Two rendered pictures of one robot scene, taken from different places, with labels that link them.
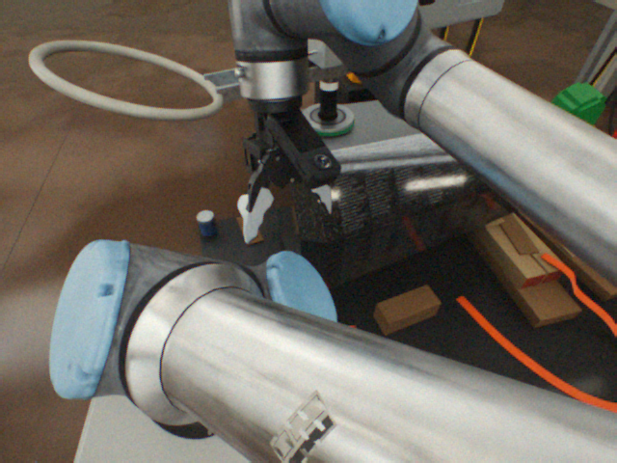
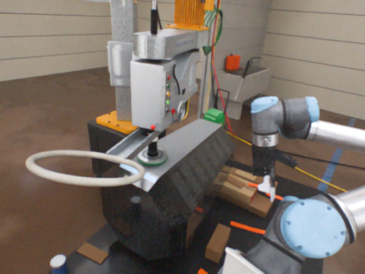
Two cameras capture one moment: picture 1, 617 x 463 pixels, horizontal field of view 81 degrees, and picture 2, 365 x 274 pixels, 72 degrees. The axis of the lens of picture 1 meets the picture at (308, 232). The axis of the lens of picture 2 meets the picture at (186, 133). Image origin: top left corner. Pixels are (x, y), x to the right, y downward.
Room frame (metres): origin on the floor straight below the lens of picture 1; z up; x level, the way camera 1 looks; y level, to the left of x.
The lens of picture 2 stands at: (0.06, 0.83, 1.86)
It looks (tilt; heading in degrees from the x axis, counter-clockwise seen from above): 26 degrees down; 316
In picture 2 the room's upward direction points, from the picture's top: 4 degrees clockwise
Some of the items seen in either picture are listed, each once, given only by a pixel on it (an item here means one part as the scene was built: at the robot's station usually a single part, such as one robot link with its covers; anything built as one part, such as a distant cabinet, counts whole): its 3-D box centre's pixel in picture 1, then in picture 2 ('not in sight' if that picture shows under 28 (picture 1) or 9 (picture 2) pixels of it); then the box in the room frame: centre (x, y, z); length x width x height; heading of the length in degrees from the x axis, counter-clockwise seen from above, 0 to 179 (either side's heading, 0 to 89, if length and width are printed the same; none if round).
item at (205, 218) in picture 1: (206, 223); (59, 266); (1.54, 0.62, 0.08); 0.10 x 0.10 x 0.13
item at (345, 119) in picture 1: (327, 117); (152, 154); (1.35, -0.08, 0.90); 0.21 x 0.21 x 0.01
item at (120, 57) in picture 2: not in sight; (143, 62); (2.10, -0.49, 1.39); 0.74 x 0.34 x 0.25; 21
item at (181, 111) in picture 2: not in sight; (176, 110); (1.30, -0.25, 1.22); 0.15 x 0.10 x 0.15; 120
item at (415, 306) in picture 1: (406, 309); (218, 242); (0.94, -0.49, 0.07); 0.30 x 0.12 x 0.12; 112
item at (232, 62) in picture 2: not in sight; (234, 61); (3.20, -3.31, 1.00); 0.50 x 0.22 x 0.33; 101
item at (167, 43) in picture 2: not in sight; (174, 42); (1.52, -0.38, 1.64); 0.96 x 0.25 x 0.17; 120
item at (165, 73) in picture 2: not in sight; (165, 93); (1.21, -0.08, 1.40); 0.08 x 0.03 x 0.28; 120
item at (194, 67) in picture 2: not in sight; (185, 72); (1.68, -0.65, 1.37); 0.19 x 0.19 x 0.20
